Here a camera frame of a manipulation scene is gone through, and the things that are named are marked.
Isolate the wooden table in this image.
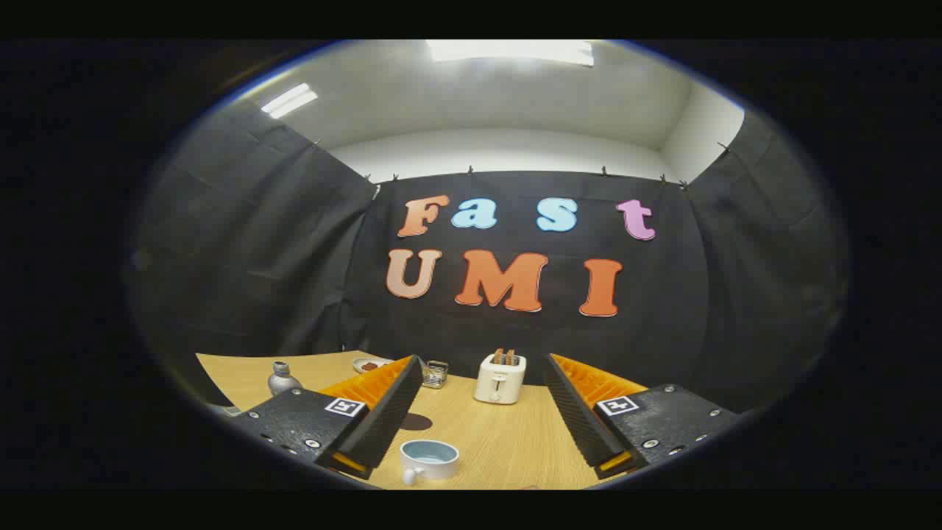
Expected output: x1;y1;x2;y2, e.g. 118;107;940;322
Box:
195;350;648;490

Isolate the silver juice bottle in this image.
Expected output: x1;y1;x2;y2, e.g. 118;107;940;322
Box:
267;361;303;397

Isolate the wide ceiling light panel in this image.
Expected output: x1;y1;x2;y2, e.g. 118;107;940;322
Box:
425;40;595;68

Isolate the black backdrop cloth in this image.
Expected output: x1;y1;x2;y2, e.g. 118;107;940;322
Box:
125;99;851;413

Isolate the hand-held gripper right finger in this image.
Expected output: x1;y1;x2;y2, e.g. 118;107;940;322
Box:
543;353;740;481

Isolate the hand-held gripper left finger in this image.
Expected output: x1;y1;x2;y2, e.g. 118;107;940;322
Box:
230;355;425;481

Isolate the narrow ceiling light panel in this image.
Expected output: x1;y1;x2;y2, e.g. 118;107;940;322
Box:
261;82;319;119

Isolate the white toaster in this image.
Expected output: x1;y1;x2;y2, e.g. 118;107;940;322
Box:
473;353;528;405

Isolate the white cup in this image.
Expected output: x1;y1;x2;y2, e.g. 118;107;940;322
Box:
400;439;461;487

